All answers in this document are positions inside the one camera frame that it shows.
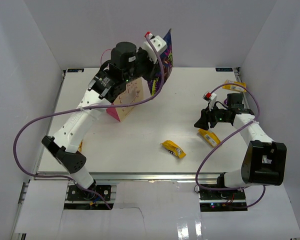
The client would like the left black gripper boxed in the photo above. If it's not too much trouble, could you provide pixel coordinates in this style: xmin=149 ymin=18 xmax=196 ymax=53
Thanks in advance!
xmin=123 ymin=46 xmax=162 ymax=84

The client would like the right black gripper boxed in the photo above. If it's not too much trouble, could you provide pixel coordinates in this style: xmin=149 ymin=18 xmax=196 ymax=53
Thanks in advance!
xmin=194 ymin=102 xmax=230 ymax=131

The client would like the yellow snack packet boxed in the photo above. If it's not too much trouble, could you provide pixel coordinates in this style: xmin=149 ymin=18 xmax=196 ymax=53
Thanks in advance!
xmin=198 ymin=129 xmax=221 ymax=148
xmin=78 ymin=141 xmax=83 ymax=153

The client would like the purple Krokant snack bag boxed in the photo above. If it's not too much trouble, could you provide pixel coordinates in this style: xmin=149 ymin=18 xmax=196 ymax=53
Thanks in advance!
xmin=147 ymin=28 xmax=173 ymax=96

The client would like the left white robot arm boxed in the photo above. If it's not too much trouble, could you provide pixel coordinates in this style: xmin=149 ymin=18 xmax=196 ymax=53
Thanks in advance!
xmin=41 ymin=37 xmax=167 ymax=200

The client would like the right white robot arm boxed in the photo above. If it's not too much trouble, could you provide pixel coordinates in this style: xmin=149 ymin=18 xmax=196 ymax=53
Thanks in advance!
xmin=194 ymin=92 xmax=287 ymax=200

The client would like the yellow M&M packet centre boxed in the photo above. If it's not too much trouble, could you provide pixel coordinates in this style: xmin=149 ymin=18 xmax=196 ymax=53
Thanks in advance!
xmin=161 ymin=140 xmax=186 ymax=159

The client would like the yellow snack packet far corner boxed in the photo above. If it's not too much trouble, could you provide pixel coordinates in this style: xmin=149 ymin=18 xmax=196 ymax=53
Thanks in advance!
xmin=222 ymin=79 xmax=247 ymax=93

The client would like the left blue table label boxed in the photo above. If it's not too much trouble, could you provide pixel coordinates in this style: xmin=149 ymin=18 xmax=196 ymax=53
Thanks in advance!
xmin=66 ymin=68 xmax=85 ymax=73

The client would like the paper bag with pink handles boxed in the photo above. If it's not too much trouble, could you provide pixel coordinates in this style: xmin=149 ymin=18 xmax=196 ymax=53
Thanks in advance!
xmin=100 ymin=48 xmax=144 ymax=123

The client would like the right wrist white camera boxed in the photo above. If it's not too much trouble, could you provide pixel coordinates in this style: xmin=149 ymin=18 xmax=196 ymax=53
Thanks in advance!
xmin=203 ymin=91 xmax=217 ymax=112

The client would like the wrist white camera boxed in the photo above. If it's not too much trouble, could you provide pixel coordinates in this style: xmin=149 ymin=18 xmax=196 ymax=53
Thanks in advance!
xmin=203 ymin=91 xmax=217 ymax=112
xmin=141 ymin=32 xmax=168 ymax=64

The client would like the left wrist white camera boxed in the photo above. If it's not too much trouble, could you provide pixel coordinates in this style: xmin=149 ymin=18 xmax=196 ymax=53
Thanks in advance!
xmin=141 ymin=32 xmax=168 ymax=64

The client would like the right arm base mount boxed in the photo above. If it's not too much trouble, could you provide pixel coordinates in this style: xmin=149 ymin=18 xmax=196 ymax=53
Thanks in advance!
xmin=193 ymin=185 xmax=247 ymax=212

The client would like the aluminium table front rail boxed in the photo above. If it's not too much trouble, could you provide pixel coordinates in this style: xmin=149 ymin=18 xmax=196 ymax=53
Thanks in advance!
xmin=38 ymin=172 xmax=221 ymax=181

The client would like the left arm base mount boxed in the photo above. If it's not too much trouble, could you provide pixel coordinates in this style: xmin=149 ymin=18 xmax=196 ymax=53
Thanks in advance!
xmin=63 ymin=184 xmax=114 ymax=211

